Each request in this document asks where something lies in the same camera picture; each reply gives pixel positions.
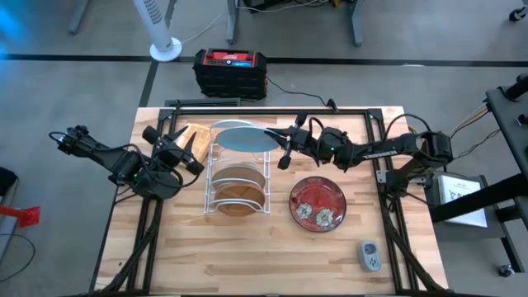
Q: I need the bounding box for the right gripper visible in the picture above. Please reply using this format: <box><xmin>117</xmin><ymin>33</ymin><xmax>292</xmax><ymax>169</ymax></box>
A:
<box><xmin>266</xmin><ymin>111</ymin><xmax>327</xmax><ymax>171</ymax></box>

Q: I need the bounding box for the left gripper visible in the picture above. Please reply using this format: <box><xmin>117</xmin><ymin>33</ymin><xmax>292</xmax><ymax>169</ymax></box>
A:
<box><xmin>142</xmin><ymin>125</ymin><xmax>206</xmax><ymax>177</ymax></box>

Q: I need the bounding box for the teal patterned plate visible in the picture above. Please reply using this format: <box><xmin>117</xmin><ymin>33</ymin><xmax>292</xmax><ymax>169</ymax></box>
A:
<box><xmin>216</xmin><ymin>125</ymin><xmax>281</xmax><ymax>153</ymax></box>

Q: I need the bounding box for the plain beige plate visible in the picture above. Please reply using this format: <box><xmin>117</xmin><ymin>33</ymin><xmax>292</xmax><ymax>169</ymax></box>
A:
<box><xmin>210</xmin><ymin>163</ymin><xmax>267</xmax><ymax>191</ymax></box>

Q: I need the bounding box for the red floral plate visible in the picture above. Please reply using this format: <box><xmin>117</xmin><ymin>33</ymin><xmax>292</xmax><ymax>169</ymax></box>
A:
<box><xmin>288</xmin><ymin>176</ymin><xmax>347</xmax><ymax>233</ymax></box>

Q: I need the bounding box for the brown wooden plate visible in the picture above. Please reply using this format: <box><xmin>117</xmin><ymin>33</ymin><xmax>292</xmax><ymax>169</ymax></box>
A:
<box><xmin>214</xmin><ymin>183</ymin><xmax>266</xmax><ymax>218</ymax></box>

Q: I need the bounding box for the black ribbed bar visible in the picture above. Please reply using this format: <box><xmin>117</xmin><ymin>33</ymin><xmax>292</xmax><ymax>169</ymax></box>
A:
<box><xmin>164</xmin><ymin>97</ymin><xmax>243</xmax><ymax>108</ymax></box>

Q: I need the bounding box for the red black power station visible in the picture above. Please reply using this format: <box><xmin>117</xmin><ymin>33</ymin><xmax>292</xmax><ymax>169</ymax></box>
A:
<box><xmin>192</xmin><ymin>48</ymin><xmax>268</xmax><ymax>101</ymax></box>

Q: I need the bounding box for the white tower fan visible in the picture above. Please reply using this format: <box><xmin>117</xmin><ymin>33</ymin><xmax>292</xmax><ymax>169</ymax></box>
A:
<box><xmin>131</xmin><ymin>0</ymin><xmax>183</xmax><ymax>63</ymax></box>

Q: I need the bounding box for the grey desk leg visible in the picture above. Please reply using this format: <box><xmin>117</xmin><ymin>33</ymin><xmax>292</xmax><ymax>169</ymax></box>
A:
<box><xmin>68</xmin><ymin>0</ymin><xmax>91</xmax><ymax>36</ymax></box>
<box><xmin>225</xmin><ymin>0</ymin><xmax>241</xmax><ymax>45</ymax></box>
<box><xmin>350</xmin><ymin>0</ymin><xmax>365</xmax><ymax>47</ymax></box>

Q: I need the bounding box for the small grey plug device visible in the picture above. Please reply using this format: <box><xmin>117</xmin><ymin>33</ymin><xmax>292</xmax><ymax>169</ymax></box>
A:
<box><xmin>356</xmin><ymin>239</ymin><xmax>383</xmax><ymax>272</ymax></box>

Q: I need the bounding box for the red plastic object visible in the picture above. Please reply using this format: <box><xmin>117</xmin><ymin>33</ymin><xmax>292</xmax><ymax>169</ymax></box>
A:
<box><xmin>0</xmin><ymin>205</ymin><xmax>41</xmax><ymax>229</ymax></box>

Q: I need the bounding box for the dark storage bin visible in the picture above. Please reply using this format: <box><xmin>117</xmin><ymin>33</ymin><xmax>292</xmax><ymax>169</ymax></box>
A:
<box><xmin>0</xmin><ymin>167</ymin><xmax>20</xmax><ymax>265</ymax></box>

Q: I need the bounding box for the white paper manual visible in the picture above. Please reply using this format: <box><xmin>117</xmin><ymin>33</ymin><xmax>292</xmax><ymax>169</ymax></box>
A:
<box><xmin>436</xmin><ymin>174</ymin><xmax>488</xmax><ymax>229</ymax></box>

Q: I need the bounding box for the grey side tray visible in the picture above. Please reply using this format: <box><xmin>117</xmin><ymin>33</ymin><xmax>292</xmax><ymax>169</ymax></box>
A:
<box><xmin>424</xmin><ymin>172</ymin><xmax>515</xmax><ymax>243</ymax></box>

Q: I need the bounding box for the black equipment stand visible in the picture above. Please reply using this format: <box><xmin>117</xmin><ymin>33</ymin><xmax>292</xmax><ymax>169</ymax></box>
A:
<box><xmin>428</xmin><ymin>72</ymin><xmax>528</xmax><ymax>232</ymax></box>

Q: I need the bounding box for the black aluminium table frame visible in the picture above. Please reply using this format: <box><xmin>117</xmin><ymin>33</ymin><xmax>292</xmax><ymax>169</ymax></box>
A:
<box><xmin>88</xmin><ymin>98</ymin><xmax>446</xmax><ymax>296</ymax></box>

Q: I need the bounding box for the black power cable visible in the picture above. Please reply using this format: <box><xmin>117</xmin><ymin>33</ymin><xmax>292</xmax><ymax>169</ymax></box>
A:
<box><xmin>266</xmin><ymin>76</ymin><xmax>339</xmax><ymax>113</ymax></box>

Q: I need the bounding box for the white wire dish rack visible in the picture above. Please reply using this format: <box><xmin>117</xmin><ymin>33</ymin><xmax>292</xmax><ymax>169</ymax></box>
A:
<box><xmin>204</xmin><ymin>119</ymin><xmax>272</xmax><ymax>215</ymax></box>

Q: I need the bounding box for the black floor cable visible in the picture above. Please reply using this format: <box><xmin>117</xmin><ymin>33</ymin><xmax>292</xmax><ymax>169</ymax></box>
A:
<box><xmin>0</xmin><ymin>233</ymin><xmax>37</xmax><ymax>285</ymax></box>

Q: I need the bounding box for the yellow wire bundle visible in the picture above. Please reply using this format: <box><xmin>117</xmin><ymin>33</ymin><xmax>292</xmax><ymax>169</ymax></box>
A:
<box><xmin>453</xmin><ymin>102</ymin><xmax>492</xmax><ymax>133</ymax></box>

